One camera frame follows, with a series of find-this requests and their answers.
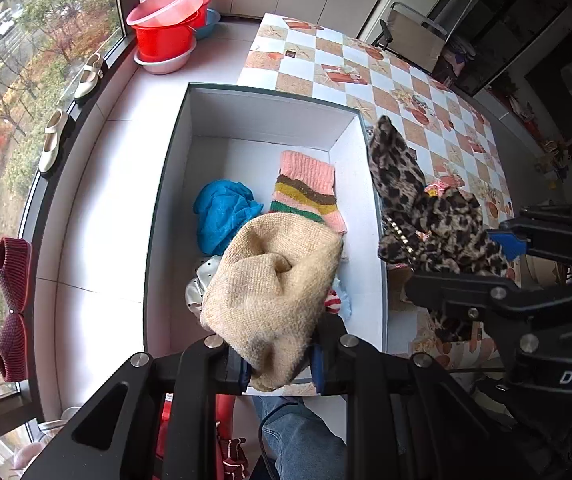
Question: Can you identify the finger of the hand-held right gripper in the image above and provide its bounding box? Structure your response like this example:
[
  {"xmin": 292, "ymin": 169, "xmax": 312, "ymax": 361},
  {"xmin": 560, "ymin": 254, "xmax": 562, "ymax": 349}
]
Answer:
[
  {"xmin": 405, "ymin": 269, "xmax": 572, "ymax": 362},
  {"xmin": 486, "ymin": 202, "xmax": 572, "ymax": 271}
]

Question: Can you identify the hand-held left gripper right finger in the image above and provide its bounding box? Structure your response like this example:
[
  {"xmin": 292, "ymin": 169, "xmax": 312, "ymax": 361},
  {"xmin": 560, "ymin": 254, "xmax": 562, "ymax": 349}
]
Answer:
[{"xmin": 308, "ymin": 312, "xmax": 527, "ymax": 480}]

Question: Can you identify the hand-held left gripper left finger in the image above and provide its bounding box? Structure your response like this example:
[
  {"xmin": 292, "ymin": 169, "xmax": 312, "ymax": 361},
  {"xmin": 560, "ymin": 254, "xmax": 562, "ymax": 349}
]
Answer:
[{"xmin": 21, "ymin": 335, "xmax": 253, "ymax": 480}]

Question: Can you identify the beige knit hat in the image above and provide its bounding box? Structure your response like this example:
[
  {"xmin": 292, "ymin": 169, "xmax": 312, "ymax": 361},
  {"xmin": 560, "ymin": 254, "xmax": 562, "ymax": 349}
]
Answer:
[{"xmin": 200, "ymin": 212, "xmax": 344, "ymax": 394}]

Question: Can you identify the leopard print scarf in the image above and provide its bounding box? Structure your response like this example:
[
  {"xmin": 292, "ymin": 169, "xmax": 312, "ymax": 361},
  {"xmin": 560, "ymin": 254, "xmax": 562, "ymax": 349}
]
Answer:
[{"xmin": 367, "ymin": 115, "xmax": 510, "ymax": 343}]

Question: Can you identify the striped pink knit sock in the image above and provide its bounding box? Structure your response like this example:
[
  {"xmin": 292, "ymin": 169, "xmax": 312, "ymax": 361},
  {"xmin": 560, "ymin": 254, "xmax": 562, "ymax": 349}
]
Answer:
[{"xmin": 269, "ymin": 150, "xmax": 348, "ymax": 237}]

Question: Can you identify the white cardboard box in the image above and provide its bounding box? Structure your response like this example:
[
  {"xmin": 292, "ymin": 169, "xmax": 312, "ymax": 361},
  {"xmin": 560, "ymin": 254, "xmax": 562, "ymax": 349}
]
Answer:
[{"xmin": 143, "ymin": 82, "xmax": 392, "ymax": 361}]

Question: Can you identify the red white striped cloth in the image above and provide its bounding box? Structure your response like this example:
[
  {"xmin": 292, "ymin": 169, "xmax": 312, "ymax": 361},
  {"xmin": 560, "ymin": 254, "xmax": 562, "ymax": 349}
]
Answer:
[{"xmin": 323, "ymin": 287, "xmax": 355, "ymax": 319}]

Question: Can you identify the person's jeans leg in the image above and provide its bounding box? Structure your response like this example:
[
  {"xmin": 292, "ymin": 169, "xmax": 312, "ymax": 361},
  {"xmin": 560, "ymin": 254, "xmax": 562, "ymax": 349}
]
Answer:
[{"xmin": 252, "ymin": 395, "xmax": 350, "ymax": 480}]

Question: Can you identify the polka dot white cloth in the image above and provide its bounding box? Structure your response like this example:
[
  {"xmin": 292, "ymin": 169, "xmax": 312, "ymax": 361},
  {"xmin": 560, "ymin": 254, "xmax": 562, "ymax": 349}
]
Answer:
[{"xmin": 184, "ymin": 255, "xmax": 225, "ymax": 319}]

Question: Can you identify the blue knit cloth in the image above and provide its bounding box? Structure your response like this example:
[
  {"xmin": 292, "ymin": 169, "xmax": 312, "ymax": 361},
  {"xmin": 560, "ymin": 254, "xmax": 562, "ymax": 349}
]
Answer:
[{"xmin": 194, "ymin": 180, "xmax": 266, "ymax": 257}]

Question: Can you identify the checkered tablecloth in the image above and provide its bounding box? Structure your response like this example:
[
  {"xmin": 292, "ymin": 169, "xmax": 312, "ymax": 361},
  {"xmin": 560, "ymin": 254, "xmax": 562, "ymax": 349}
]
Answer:
[{"xmin": 236, "ymin": 12, "xmax": 519, "ymax": 373}]

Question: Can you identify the grey metal chair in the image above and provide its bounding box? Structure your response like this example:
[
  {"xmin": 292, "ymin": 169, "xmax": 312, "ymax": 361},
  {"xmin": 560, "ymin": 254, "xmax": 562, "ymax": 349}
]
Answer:
[{"xmin": 371, "ymin": 2, "xmax": 450, "ymax": 74}]

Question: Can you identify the maroon knit slipper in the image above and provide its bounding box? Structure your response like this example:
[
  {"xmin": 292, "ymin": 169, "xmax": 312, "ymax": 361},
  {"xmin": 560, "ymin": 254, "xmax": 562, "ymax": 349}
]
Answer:
[
  {"xmin": 0, "ymin": 312, "xmax": 30, "ymax": 384},
  {"xmin": 0, "ymin": 237, "xmax": 33, "ymax": 314}
]

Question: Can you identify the white plastic basin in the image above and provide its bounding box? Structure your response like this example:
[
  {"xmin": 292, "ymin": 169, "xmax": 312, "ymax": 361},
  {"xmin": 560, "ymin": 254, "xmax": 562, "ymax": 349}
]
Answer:
[{"xmin": 133, "ymin": 35, "xmax": 198, "ymax": 76}]

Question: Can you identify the red plastic bucket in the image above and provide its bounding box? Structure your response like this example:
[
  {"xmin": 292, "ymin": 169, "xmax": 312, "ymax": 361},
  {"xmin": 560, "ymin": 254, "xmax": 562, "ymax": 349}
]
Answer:
[{"xmin": 131, "ymin": 0, "xmax": 212, "ymax": 64}]

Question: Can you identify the blue plastic basin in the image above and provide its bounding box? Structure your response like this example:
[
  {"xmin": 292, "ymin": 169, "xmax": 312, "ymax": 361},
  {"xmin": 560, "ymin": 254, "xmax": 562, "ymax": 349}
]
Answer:
[{"xmin": 193, "ymin": 7, "xmax": 222, "ymax": 41}]

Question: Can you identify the pink plastic basin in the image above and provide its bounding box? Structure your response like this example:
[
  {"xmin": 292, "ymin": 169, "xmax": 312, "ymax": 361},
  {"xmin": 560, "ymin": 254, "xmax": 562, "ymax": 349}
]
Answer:
[{"xmin": 126, "ymin": 0, "xmax": 207, "ymax": 29}]

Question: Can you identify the cream strap shoe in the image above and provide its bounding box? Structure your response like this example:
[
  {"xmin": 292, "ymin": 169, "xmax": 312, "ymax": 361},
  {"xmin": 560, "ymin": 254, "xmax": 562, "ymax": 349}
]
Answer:
[
  {"xmin": 73, "ymin": 52, "xmax": 106, "ymax": 101},
  {"xmin": 38, "ymin": 109, "xmax": 70, "ymax": 175}
]

